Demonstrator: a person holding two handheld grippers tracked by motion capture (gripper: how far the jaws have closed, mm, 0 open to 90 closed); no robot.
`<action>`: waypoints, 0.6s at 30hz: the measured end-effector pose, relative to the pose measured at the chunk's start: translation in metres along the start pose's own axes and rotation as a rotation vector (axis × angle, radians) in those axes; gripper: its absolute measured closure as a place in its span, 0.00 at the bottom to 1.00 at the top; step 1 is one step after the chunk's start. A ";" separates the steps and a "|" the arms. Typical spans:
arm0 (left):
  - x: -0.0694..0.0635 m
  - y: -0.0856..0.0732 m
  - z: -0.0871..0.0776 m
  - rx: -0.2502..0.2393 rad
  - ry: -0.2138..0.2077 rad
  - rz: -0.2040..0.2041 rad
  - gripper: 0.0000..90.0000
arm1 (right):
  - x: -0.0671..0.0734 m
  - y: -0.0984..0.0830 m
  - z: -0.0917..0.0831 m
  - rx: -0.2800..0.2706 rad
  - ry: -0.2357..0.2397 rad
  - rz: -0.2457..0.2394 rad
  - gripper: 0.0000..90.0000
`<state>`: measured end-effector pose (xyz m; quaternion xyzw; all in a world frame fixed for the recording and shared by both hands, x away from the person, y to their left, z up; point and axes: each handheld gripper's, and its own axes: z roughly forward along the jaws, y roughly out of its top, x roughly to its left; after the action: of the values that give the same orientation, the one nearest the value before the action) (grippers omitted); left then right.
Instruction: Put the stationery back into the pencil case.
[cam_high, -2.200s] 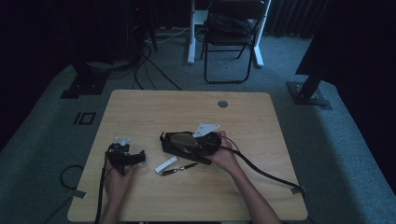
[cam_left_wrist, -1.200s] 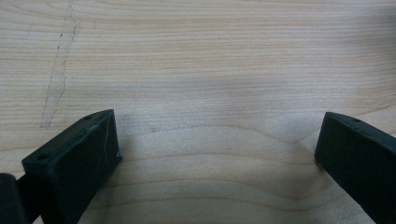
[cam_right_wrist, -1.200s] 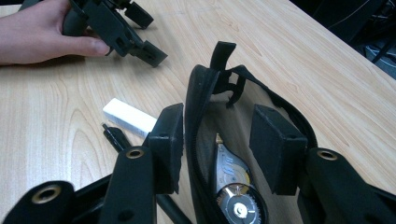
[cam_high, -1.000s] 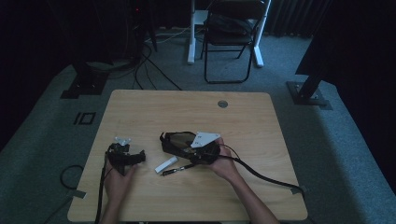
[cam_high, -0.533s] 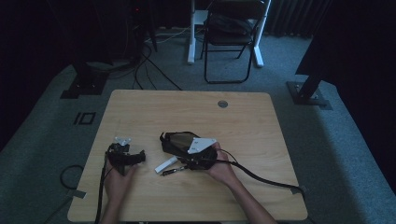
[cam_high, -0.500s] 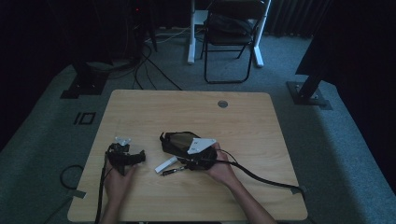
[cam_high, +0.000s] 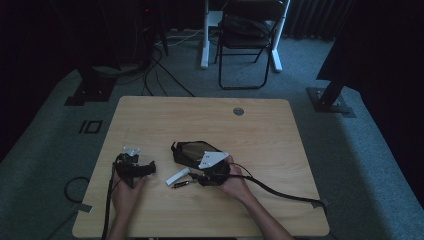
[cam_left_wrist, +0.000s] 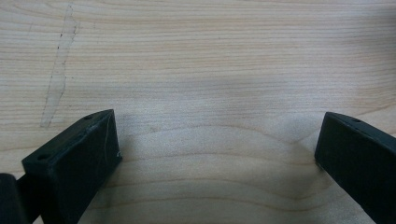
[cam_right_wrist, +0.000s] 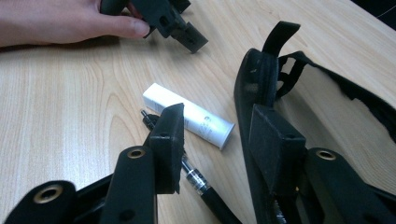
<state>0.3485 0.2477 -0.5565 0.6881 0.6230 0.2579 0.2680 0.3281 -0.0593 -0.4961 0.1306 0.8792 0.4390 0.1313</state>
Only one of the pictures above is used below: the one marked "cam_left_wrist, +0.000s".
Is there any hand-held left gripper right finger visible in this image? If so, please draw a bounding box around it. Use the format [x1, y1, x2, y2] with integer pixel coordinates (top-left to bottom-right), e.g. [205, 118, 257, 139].
[314, 111, 396, 224]

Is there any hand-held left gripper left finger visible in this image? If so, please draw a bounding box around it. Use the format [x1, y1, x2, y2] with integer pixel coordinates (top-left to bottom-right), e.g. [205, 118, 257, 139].
[21, 108, 123, 224]

